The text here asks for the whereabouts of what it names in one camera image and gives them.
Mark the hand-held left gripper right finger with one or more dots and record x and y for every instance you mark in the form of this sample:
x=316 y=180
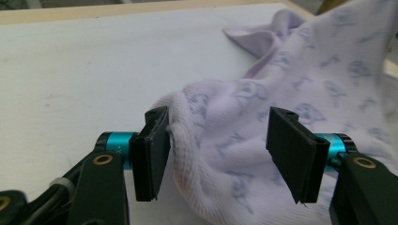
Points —
x=294 y=156

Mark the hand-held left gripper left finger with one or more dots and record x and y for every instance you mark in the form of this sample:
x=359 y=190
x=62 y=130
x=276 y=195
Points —
x=150 y=162

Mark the lilac printed towel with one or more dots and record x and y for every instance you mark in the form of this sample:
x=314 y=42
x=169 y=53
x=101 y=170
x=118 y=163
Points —
x=225 y=125

